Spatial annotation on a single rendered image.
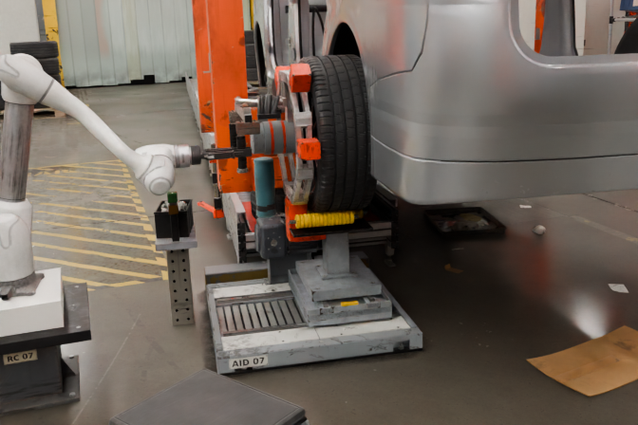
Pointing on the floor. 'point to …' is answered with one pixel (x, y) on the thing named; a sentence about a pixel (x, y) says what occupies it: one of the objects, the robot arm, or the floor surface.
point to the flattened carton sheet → (594, 363)
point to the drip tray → (490, 225)
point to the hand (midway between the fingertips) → (242, 152)
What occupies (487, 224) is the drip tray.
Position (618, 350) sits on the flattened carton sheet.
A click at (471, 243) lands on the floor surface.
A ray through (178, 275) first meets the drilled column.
